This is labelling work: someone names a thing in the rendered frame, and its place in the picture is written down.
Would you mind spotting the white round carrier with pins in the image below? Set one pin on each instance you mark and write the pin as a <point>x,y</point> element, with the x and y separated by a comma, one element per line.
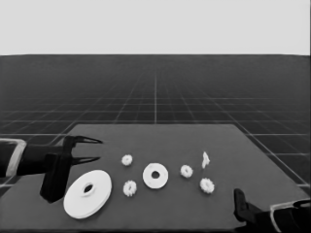
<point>146,175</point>

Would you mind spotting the large thick white disc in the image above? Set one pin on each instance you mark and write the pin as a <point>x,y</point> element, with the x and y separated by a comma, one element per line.
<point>76,204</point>

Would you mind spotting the small white T-shaped piece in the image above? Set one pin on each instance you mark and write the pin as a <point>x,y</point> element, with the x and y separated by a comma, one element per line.
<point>205,160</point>

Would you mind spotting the small white toothed gear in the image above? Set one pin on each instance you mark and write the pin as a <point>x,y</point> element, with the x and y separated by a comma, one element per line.
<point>183,172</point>
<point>124,160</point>
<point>126,188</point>
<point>203,186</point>

